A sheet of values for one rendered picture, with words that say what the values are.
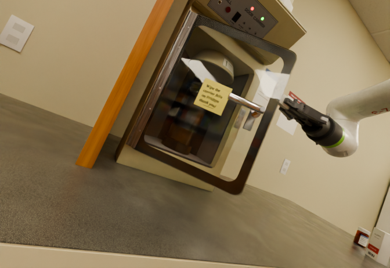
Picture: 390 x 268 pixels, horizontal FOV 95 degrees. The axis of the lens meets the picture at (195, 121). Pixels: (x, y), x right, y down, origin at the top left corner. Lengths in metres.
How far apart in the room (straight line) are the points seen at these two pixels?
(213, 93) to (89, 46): 0.64
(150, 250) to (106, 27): 0.87
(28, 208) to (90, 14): 0.83
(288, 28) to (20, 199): 0.67
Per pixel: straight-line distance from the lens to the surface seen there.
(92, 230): 0.26
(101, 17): 0.98
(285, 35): 0.66
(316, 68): 1.75
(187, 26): 0.54
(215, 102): 0.46
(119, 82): 0.40
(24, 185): 0.31
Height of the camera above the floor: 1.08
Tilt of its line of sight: 5 degrees up
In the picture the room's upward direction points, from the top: 24 degrees clockwise
